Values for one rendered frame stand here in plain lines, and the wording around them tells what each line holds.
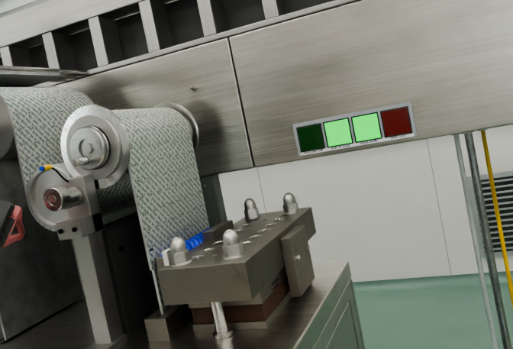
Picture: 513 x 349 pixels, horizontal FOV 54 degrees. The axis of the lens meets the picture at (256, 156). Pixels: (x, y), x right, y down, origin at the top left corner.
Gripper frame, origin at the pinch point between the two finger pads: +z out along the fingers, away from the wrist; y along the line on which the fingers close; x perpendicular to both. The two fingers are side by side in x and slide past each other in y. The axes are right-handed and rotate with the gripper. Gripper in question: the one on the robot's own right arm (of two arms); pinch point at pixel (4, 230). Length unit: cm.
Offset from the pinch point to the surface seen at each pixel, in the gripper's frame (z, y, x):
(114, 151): -2.7, 14.7, 16.9
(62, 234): 0.8, 9.6, 1.7
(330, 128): 16, 49, 38
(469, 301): 234, 141, 52
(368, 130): 14, 57, 38
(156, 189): 6.6, 20.8, 14.7
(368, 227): 258, 79, 90
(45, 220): 9.1, 1.0, 4.7
